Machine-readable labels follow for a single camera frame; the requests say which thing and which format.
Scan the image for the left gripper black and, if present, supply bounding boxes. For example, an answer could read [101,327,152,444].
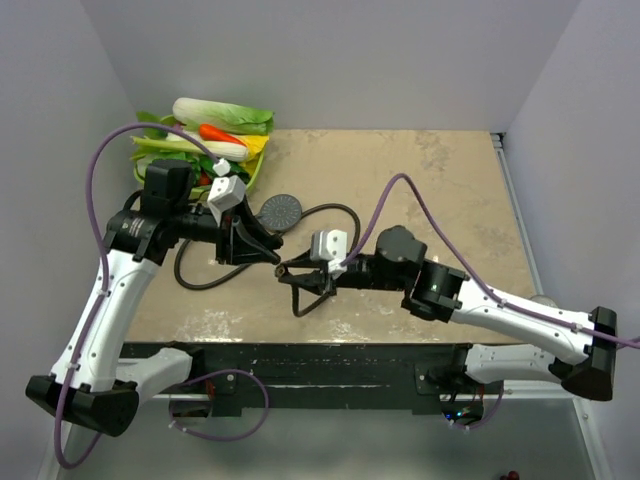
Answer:
[174,192,281,265]

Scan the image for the grey shower head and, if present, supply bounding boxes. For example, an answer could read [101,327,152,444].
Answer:
[256,194,302,233]

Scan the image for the dark corrugated shower hose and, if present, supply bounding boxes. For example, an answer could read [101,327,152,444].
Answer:
[173,202,362,319]

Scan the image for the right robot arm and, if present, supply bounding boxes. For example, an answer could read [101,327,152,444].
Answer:
[275,226,617,402]

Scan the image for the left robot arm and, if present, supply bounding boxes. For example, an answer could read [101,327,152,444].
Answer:
[26,159,283,437]

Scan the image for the green plastic tray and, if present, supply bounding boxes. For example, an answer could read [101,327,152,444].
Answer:
[131,114,264,192]

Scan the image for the toy tomato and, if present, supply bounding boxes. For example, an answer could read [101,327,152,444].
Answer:
[196,173,212,187]

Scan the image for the toy spinach leaves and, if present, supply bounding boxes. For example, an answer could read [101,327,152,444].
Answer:
[193,155,251,187]

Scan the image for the toy leek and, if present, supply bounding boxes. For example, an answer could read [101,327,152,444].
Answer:
[131,136,250,163]

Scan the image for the toy yellow corn husk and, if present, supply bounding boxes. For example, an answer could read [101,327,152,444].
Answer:
[236,135,270,177]

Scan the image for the toy carrot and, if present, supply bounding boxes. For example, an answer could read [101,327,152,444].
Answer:
[198,124,244,146]

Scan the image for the toy green lettuce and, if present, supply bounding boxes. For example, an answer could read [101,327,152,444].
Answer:
[131,152,159,184]

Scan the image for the toy napa cabbage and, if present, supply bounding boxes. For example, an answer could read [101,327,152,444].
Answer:
[172,97,274,135]

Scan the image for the toy leaf dark green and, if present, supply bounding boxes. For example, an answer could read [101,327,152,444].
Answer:
[136,111,167,139]

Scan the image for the brown tin can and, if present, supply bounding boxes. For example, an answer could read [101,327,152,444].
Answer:
[530,295,558,308]

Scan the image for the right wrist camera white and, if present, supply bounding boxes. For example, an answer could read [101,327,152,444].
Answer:
[310,229,348,279]

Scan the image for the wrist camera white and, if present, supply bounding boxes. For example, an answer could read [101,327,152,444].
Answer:
[206,158,246,224]
[310,229,348,279]

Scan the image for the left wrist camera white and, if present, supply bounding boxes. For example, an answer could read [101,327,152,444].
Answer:
[206,158,246,224]

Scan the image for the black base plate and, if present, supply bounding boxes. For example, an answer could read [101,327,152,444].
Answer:
[122,339,531,419]

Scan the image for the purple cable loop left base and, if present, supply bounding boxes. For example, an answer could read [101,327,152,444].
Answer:
[168,369,271,442]

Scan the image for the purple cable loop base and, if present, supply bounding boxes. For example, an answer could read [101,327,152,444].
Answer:
[168,369,271,442]
[443,384,505,435]

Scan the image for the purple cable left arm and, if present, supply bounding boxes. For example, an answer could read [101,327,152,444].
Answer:
[53,124,221,470]

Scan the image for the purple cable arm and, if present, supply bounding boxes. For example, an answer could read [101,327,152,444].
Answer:
[53,124,221,470]
[342,173,640,350]

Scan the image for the right side aluminium rail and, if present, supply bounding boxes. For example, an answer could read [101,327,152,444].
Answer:
[490,133,544,295]

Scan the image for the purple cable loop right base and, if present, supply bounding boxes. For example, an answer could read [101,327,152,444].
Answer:
[443,384,505,435]

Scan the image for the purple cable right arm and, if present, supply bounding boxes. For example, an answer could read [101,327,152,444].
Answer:
[342,173,640,350]

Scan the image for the aluminium frame rail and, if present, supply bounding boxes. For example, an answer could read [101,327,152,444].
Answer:
[37,352,614,480]

